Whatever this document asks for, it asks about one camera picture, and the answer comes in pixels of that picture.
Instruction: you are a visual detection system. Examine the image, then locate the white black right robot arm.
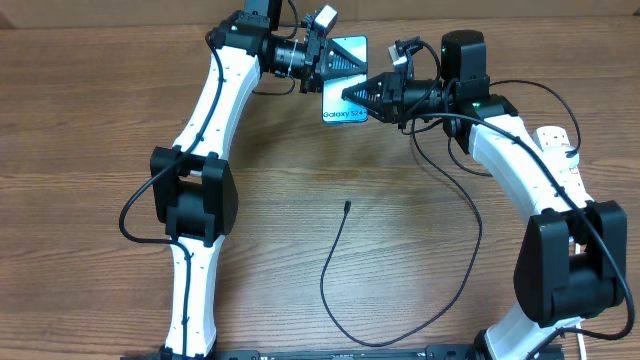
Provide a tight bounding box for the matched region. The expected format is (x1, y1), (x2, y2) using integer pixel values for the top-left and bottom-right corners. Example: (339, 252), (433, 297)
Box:
(342, 30), (633, 359)

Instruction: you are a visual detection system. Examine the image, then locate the white power strip cord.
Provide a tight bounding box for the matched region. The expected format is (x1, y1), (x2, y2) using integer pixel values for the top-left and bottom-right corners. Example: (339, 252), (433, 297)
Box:
(573, 239), (588, 360)

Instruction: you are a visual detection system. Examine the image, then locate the white charger plug adapter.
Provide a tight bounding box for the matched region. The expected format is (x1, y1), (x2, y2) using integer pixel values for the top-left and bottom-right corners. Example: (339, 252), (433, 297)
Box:
(542, 144), (580, 171)

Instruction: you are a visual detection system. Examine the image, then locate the black charger cable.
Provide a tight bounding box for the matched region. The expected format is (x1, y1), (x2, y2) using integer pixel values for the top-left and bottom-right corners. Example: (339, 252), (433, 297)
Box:
(319, 79), (582, 348)

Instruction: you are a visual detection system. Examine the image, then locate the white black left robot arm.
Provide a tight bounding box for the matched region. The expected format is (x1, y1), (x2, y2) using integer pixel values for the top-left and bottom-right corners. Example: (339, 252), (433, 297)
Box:
(150, 1), (368, 359)

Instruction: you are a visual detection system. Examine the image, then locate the Samsung Galaxy smartphone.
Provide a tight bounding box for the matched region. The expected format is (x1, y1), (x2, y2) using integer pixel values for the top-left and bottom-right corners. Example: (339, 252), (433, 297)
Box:
(322, 35), (368, 124)

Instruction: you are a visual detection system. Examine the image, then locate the white power strip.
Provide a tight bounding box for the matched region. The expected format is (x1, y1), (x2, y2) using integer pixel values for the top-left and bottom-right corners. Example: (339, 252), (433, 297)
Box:
(533, 126), (593, 208)

